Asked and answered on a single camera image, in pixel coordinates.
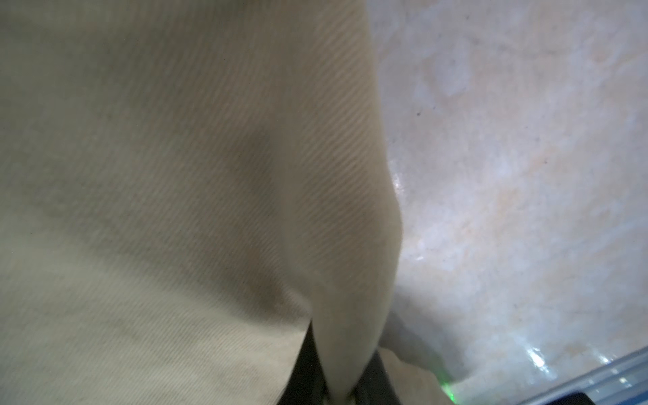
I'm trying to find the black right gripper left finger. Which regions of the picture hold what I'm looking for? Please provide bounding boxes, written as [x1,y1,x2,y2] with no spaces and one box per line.
[278,323,324,405]

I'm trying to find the beige pants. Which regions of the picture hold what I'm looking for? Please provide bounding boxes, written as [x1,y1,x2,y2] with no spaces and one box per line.
[1,1,449,404]

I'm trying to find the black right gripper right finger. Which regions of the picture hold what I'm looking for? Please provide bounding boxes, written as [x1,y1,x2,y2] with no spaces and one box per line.
[354,351,401,405]

